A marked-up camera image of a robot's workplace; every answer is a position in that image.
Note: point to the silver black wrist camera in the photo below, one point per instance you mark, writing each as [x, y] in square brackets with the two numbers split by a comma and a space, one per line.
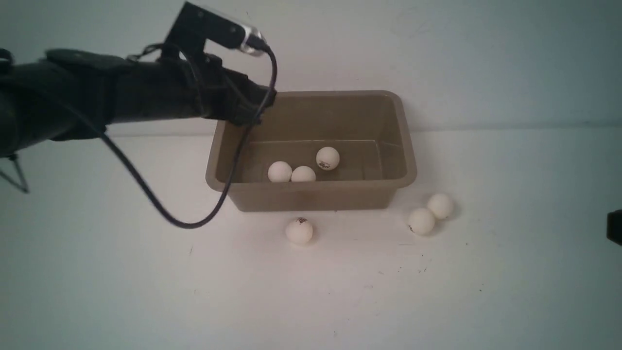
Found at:
[196, 25]

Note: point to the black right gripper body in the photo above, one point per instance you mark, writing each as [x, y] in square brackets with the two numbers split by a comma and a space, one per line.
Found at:
[614, 226]

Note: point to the white table-tennis ball with logo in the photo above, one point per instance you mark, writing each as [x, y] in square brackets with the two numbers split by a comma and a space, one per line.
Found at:
[299, 231]

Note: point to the brown plastic bin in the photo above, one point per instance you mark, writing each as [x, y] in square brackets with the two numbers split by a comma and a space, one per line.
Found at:
[367, 127]

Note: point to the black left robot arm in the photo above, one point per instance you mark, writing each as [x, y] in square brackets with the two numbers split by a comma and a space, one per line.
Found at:
[74, 95]

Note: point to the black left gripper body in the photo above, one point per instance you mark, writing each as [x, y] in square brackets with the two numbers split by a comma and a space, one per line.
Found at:
[226, 95]

